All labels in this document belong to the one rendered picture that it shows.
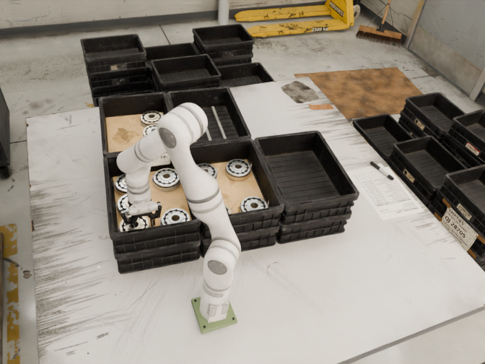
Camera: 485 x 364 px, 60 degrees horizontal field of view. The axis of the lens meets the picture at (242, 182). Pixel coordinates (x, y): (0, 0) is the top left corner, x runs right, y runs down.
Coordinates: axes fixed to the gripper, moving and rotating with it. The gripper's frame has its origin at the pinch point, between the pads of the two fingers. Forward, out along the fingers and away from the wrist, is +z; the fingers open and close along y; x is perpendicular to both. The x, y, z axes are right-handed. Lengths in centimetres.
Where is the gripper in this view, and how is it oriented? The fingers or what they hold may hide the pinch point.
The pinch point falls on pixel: (143, 224)
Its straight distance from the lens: 153.1
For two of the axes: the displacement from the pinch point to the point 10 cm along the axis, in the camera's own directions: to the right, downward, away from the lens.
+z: -0.8, 7.1, 7.0
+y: -9.3, 1.9, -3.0
